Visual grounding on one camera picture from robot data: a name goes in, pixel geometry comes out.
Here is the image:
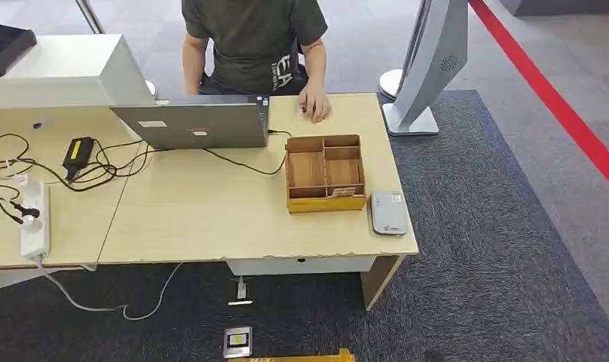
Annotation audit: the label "person's left hand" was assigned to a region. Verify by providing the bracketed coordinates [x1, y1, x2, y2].
[298, 82, 332, 125]

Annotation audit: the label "wooden compartment box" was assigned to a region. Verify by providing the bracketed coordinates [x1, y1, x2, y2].
[284, 133, 367, 215]

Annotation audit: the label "white round base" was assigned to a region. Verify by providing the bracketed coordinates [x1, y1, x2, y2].
[378, 68, 406, 101]

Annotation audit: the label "person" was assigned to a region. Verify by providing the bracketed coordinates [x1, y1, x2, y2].
[181, 0, 332, 125]

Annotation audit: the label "grey laptop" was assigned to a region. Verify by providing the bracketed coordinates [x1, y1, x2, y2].
[109, 94, 271, 150]

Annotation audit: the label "white kiosk stand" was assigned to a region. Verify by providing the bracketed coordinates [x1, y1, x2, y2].
[381, 0, 470, 137]

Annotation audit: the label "white flat router device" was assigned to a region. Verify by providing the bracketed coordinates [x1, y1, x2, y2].
[369, 189, 410, 238]

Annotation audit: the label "white desk crossbeam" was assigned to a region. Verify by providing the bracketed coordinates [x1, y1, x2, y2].
[225, 256, 378, 278]

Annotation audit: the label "wooden desk leg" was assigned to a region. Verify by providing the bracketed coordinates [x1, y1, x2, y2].
[360, 254, 406, 311]

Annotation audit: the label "black power adapter yellow label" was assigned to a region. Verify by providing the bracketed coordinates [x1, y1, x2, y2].
[61, 136, 96, 182]

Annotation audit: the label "metal pole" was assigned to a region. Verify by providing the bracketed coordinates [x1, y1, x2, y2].
[75, 0, 106, 35]

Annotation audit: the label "silver floor socket box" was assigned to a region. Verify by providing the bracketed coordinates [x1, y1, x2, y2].
[222, 326, 253, 360]

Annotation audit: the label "white monitor housing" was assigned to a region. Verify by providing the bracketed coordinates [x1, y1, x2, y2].
[0, 33, 158, 110]

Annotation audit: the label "yellow floor marker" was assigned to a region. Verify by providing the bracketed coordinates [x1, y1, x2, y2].
[228, 348, 357, 362]

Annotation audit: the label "white power strip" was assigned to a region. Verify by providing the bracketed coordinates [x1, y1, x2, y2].
[18, 179, 52, 260]

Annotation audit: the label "black plug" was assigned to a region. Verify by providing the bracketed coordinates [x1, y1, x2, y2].
[8, 199, 41, 225]

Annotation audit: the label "black device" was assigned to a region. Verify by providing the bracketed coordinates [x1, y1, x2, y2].
[0, 20, 38, 79]

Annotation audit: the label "black laptop power cable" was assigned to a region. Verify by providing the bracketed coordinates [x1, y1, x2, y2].
[202, 129, 294, 176]

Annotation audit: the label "small white floor bracket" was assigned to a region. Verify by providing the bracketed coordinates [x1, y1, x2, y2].
[227, 276, 255, 307]

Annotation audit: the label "tangled black cables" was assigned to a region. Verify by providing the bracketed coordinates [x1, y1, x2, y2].
[0, 133, 172, 225]

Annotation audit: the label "white power strip cable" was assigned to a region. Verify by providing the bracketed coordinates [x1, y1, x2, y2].
[35, 256, 184, 322]

